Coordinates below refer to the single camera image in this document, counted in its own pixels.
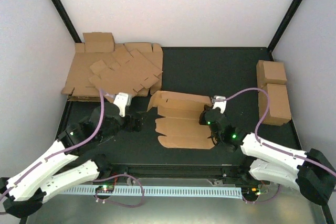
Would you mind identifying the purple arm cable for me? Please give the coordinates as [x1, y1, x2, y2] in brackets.
[0, 87, 116, 204]
[212, 87, 336, 179]

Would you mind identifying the black corner frame post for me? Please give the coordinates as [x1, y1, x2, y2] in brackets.
[51, 0, 81, 43]
[267, 0, 303, 53]

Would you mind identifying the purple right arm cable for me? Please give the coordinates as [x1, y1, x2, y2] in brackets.
[212, 87, 336, 179]

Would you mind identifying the metal base plate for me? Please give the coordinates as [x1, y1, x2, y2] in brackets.
[27, 185, 328, 223]

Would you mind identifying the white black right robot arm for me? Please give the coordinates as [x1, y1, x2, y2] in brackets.
[199, 105, 335, 206]

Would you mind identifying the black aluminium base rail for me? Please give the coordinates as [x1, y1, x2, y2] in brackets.
[112, 164, 247, 181]

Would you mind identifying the black left corner frame post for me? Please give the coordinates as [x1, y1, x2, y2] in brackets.
[51, 0, 81, 43]

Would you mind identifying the small folded cardboard box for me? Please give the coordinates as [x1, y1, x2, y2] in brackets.
[83, 32, 115, 53]

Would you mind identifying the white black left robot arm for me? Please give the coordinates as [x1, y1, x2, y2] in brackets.
[1, 103, 143, 218]

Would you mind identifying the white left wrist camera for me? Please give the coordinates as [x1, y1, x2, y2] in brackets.
[113, 92, 132, 117]

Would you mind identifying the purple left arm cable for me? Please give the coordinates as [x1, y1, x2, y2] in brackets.
[0, 87, 116, 204]

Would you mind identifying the black right corner frame post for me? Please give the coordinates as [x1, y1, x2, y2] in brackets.
[267, 0, 303, 53]

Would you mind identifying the light blue slotted cable duct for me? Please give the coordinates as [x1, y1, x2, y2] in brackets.
[62, 185, 243, 199]

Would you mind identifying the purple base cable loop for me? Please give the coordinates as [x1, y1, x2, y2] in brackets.
[94, 173, 145, 208]

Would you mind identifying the stack of flat cardboard blanks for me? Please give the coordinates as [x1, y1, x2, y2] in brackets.
[61, 42, 163, 101]

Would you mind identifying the folded cardboard box front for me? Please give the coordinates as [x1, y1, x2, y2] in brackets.
[261, 83, 291, 126]

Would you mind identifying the loose top cardboard blank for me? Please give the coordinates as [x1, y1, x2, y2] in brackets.
[89, 47, 163, 96]

